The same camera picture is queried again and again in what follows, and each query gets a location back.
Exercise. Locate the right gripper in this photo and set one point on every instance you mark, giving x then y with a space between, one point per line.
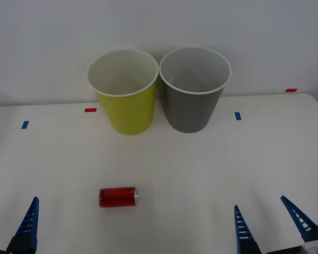
286 251

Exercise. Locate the red drink can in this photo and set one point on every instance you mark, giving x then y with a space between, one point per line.
118 197

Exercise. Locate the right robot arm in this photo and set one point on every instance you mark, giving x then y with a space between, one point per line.
314 247

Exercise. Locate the grey plastic bin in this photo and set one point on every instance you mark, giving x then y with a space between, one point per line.
190 111

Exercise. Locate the yellow-green plastic bin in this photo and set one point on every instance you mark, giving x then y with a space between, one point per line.
130 113

